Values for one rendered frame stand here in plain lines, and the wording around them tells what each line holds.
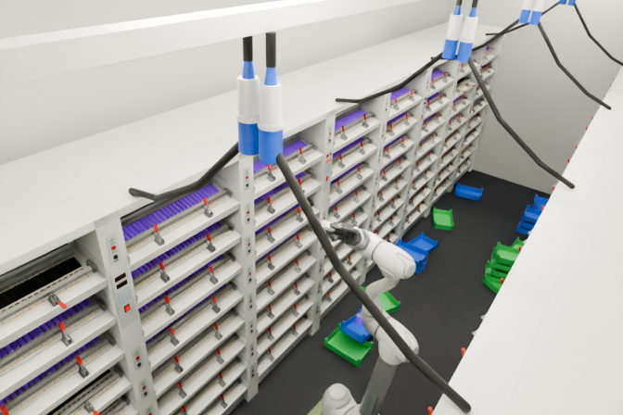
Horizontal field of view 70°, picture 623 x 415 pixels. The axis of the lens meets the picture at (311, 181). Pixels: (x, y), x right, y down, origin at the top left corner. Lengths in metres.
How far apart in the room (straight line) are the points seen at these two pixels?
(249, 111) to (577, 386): 1.10
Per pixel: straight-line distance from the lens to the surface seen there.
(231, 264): 2.43
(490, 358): 1.41
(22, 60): 0.77
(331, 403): 2.71
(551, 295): 1.69
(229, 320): 2.69
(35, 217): 1.82
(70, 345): 1.96
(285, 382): 3.38
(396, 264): 1.85
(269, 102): 1.08
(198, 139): 2.23
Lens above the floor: 2.73
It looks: 30 degrees down
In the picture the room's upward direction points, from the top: 3 degrees clockwise
